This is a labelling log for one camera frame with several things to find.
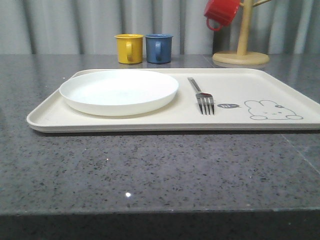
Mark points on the wooden mug tree stand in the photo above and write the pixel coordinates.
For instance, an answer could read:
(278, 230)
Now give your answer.
(242, 56)

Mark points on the yellow mug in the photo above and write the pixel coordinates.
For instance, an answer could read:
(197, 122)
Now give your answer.
(129, 48)

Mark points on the red mug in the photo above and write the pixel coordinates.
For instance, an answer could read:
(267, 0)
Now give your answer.
(221, 11)

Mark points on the white round plate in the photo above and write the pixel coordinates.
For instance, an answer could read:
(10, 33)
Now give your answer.
(119, 92)

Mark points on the cream rabbit serving tray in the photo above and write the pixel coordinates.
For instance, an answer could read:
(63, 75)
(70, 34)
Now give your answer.
(244, 99)

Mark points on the silver metal fork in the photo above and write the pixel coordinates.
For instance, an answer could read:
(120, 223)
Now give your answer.
(205, 101)

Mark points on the blue mug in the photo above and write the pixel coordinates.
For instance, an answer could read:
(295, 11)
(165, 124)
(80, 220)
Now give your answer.
(158, 48)

